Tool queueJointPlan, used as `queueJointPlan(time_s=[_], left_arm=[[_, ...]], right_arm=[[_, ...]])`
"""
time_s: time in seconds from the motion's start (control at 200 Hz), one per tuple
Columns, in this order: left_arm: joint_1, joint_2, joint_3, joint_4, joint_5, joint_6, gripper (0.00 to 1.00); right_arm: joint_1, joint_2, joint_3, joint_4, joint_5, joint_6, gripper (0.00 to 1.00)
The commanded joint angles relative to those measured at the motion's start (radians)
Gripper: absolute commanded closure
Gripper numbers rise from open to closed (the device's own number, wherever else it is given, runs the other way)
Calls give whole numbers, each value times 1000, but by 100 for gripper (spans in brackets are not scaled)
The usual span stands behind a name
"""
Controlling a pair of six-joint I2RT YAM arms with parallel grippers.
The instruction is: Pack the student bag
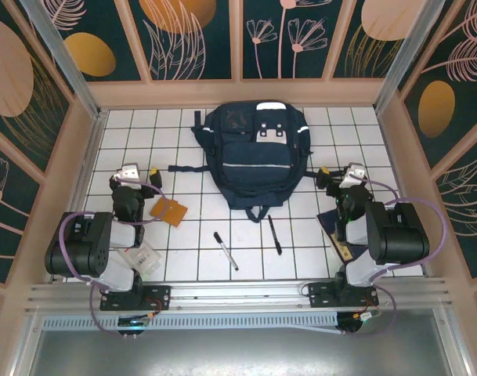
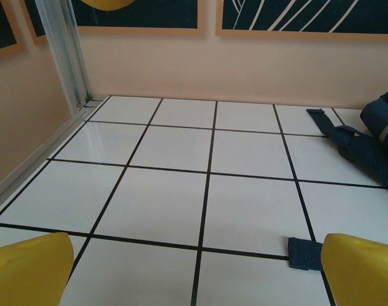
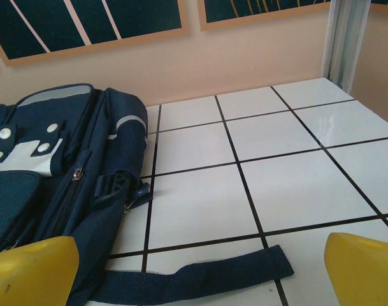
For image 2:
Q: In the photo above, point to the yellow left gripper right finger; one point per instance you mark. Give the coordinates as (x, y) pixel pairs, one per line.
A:
(362, 274)

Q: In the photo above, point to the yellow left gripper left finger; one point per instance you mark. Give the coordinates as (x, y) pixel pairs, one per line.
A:
(28, 274)

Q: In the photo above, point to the navy blue backpack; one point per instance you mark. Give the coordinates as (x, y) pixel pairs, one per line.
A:
(369, 153)

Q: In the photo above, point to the aluminium table side rail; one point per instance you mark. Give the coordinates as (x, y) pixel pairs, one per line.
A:
(71, 126)

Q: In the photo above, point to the aluminium corner post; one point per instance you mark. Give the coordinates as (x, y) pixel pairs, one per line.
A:
(64, 48)

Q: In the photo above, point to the wall panel, single pink flower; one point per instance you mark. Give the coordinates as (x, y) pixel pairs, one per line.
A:
(2, 28)

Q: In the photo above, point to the wall panel, large pale circle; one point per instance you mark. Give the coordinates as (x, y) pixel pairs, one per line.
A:
(34, 19)

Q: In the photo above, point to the wall panel, orange circle, leaves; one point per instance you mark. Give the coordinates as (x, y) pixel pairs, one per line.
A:
(276, 16)

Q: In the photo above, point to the wall panel with yellow oval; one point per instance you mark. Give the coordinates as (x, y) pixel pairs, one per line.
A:
(149, 16)

